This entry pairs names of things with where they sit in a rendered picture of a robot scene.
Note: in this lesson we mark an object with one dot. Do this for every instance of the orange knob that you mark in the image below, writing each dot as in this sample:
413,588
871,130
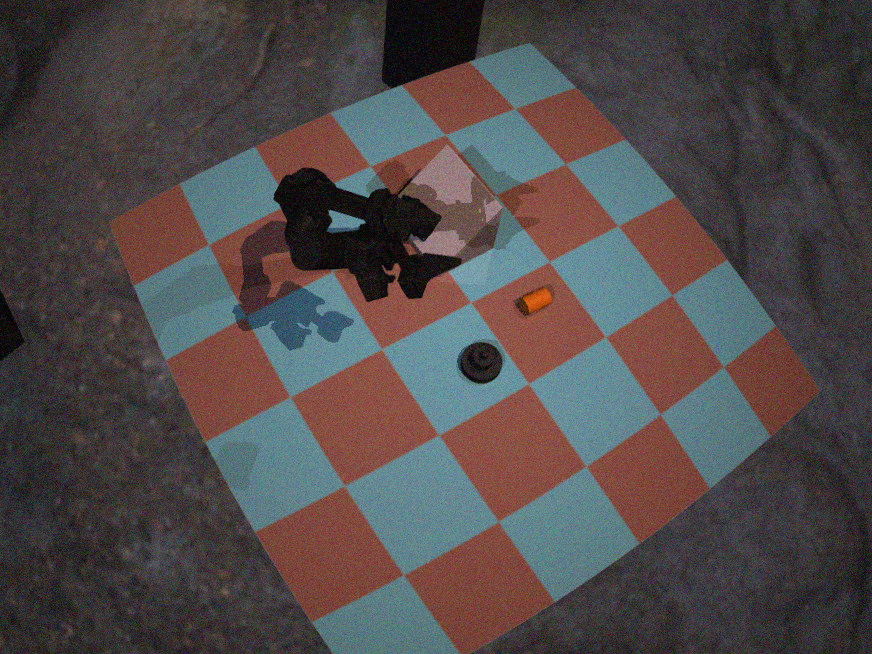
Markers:
532,302

